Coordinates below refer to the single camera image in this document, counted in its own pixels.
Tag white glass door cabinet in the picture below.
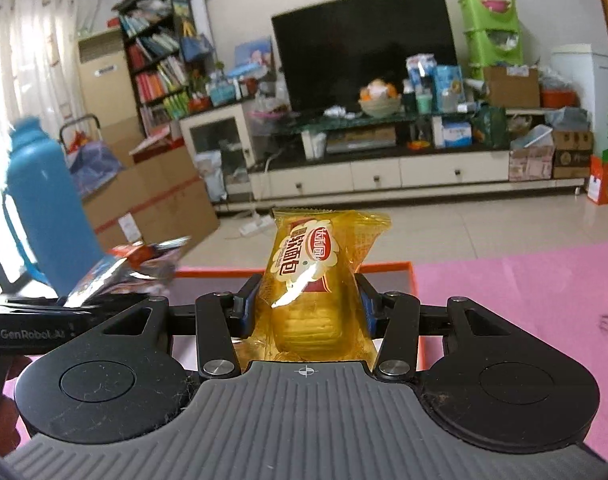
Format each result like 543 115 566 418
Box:
179 103 255 205

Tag black television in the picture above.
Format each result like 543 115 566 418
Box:
271 0 458 113

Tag fruit basket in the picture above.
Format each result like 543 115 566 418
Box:
359 79 401 118

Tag orange gift box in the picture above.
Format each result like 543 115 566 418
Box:
587 155 608 205

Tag orange storage box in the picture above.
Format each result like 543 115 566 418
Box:
170 260 428 372

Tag standing air conditioner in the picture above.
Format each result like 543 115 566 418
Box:
77 27 137 127

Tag large cardboard box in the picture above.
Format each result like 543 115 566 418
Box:
83 145 219 250

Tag left hand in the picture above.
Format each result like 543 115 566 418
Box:
0 356 32 456

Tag red clear snack packet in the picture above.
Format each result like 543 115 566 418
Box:
63 236 191 308

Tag yellow bread snack packet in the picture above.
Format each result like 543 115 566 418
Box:
233 208 392 370

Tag white power strip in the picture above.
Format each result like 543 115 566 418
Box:
239 212 275 237

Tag dark bookshelf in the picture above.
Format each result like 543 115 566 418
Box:
113 0 215 136

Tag blue thermos bottle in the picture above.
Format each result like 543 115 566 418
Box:
2 116 104 297

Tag green stacking bins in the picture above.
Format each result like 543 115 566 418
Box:
458 0 524 79

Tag white tv stand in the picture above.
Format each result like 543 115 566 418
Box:
247 106 588 207

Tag pink floral tablecloth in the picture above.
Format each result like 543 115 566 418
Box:
3 238 608 463

